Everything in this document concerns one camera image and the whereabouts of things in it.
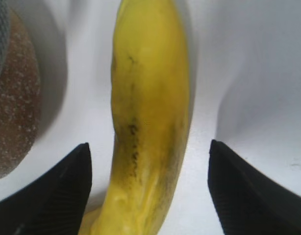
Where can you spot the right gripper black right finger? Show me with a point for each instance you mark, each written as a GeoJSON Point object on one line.
{"type": "Point", "coordinates": [246, 201]}

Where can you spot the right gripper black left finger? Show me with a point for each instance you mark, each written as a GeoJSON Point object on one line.
{"type": "Point", "coordinates": [54, 204]}

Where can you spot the orange red mango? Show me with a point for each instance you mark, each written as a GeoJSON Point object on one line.
{"type": "Point", "coordinates": [20, 98]}

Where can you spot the yellow banana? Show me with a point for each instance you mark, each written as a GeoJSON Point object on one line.
{"type": "Point", "coordinates": [150, 99]}

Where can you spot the navy and white lunch bag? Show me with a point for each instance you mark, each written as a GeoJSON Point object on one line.
{"type": "Point", "coordinates": [4, 31]}

